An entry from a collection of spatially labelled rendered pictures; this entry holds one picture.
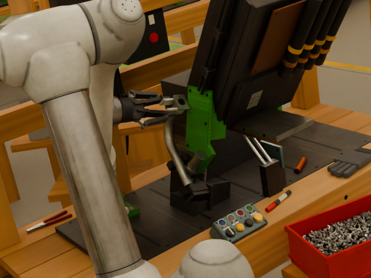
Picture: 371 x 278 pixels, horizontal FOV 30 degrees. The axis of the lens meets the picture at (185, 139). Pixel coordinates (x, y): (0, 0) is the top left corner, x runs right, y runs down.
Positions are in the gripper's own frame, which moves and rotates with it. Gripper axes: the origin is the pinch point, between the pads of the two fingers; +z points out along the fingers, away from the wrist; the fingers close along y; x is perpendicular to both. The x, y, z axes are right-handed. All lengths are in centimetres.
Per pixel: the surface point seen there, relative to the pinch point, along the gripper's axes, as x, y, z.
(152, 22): -7.2, 27.6, 0.5
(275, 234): -3, -49, 14
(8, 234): 47, -14, -45
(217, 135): -3.0, -13.9, 9.1
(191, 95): -5.4, 0.0, 4.4
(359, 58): 190, 148, 378
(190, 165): 4.7, -19.0, 0.9
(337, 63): 201, 152, 360
